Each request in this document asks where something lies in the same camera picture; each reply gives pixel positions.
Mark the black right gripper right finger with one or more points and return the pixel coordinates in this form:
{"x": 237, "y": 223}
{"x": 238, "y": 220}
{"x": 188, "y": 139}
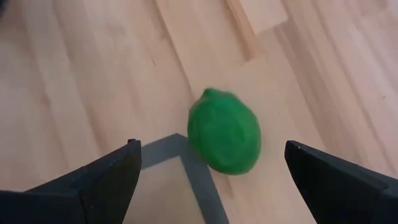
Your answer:
{"x": 348, "y": 196}

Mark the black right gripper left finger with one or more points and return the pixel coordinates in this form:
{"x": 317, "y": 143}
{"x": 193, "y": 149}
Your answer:
{"x": 77, "y": 199}

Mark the green lime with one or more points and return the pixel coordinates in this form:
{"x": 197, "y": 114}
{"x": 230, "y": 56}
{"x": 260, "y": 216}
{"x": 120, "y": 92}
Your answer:
{"x": 224, "y": 132}

